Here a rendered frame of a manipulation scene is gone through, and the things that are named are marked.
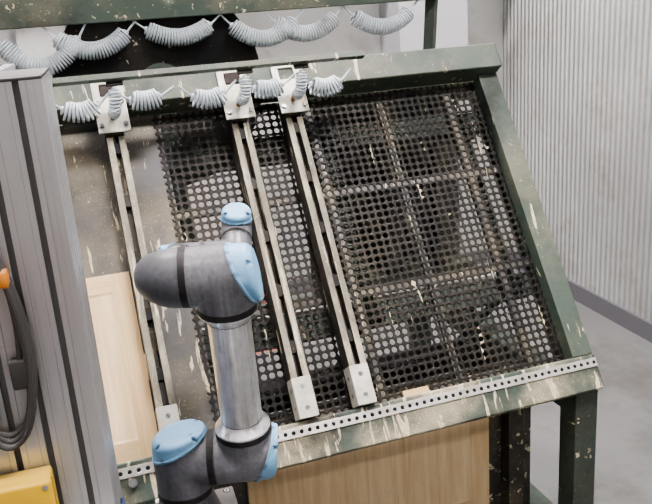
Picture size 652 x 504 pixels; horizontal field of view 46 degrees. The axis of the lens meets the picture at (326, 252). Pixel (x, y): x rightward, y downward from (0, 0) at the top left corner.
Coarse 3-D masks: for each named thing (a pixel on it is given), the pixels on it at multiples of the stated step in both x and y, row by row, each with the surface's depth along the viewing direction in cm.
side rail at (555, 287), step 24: (480, 96) 293; (504, 120) 288; (504, 144) 285; (504, 168) 285; (528, 168) 284; (528, 192) 280; (528, 216) 277; (528, 240) 277; (552, 240) 276; (552, 264) 273; (552, 288) 270; (552, 312) 270; (576, 312) 269; (576, 336) 266
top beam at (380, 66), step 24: (456, 48) 288; (480, 48) 290; (264, 72) 265; (288, 72) 267; (312, 72) 270; (336, 72) 272; (360, 72) 274; (384, 72) 277; (408, 72) 279; (432, 72) 282; (456, 72) 286; (480, 72) 291; (72, 96) 246; (168, 96) 254; (312, 96) 276; (96, 120) 255
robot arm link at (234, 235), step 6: (234, 228) 187; (240, 228) 187; (222, 234) 188; (228, 234) 186; (234, 234) 185; (240, 234) 186; (246, 234) 187; (216, 240) 185; (222, 240) 185; (228, 240) 184; (234, 240) 184; (240, 240) 184; (246, 240) 186
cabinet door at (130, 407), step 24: (96, 288) 236; (120, 288) 238; (96, 312) 234; (120, 312) 236; (96, 336) 232; (120, 336) 233; (120, 360) 231; (144, 360) 233; (120, 384) 229; (144, 384) 230; (120, 408) 227; (144, 408) 228; (120, 432) 225; (144, 432) 226; (120, 456) 222; (144, 456) 224
